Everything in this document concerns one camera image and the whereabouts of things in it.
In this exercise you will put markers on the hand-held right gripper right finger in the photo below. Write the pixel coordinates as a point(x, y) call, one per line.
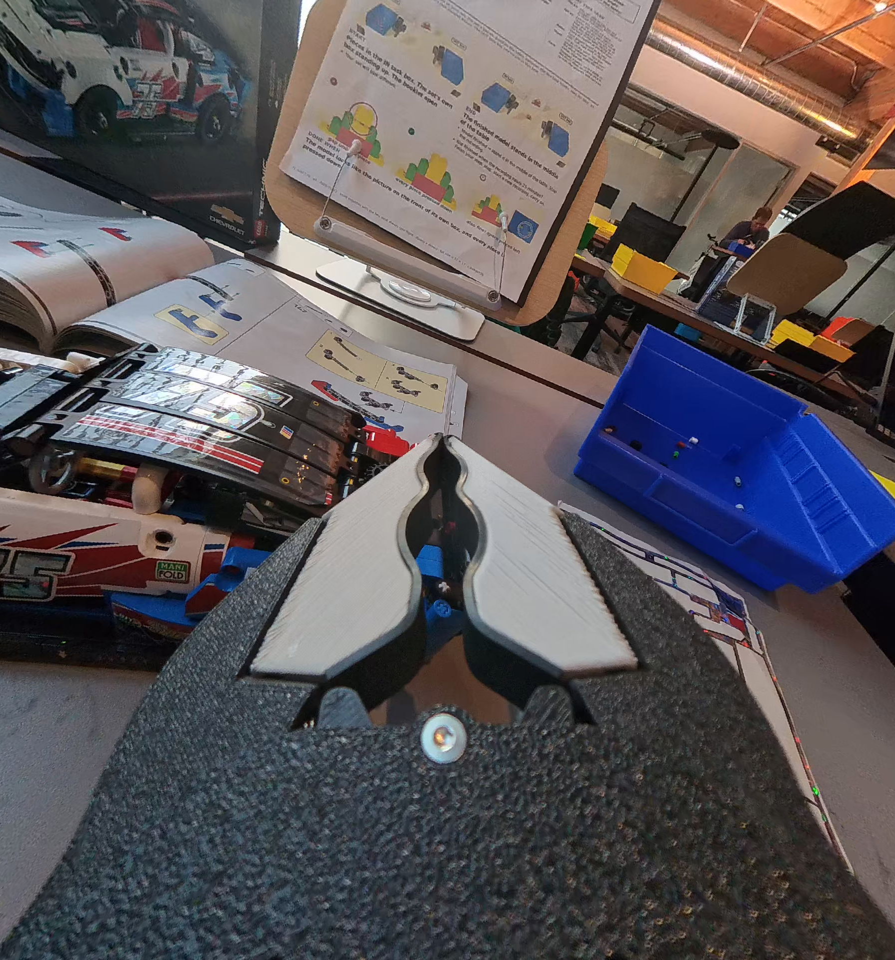
point(545, 585)

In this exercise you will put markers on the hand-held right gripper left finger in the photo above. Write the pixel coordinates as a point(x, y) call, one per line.
point(335, 592)

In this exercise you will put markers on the toy brick race car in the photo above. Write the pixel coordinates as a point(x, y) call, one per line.
point(117, 465)

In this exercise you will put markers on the sticker sheet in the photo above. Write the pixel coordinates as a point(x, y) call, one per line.
point(717, 607)

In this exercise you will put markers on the blue plastic bin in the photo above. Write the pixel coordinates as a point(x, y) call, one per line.
point(732, 532)

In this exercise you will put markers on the white stand base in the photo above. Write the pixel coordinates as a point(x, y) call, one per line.
point(432, 319)

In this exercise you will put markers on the open building instruction booklet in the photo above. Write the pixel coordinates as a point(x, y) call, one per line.
point(215, 307)

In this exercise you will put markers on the background wooden workbench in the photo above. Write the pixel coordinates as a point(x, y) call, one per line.
point(680, 304)

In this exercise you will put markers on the yellow plastic bin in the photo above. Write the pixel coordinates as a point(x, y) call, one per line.
point(642, 266)
point(789, 331)
point(830, 349)

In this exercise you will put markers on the small green plastic bin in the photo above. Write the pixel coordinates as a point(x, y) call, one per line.
point(586, 236)

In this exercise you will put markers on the brown display board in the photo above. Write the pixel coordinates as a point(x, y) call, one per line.
point(785, 274)

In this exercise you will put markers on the black toy set box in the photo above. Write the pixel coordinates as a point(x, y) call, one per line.
point(177, 172)

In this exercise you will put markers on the printed instruction sheet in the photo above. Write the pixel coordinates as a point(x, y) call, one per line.
point(477, 127)

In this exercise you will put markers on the black angled panel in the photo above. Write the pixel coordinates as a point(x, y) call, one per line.
point(852, 217)

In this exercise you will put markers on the silver ventilation duct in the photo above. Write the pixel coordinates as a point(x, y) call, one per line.
point(762, 75)

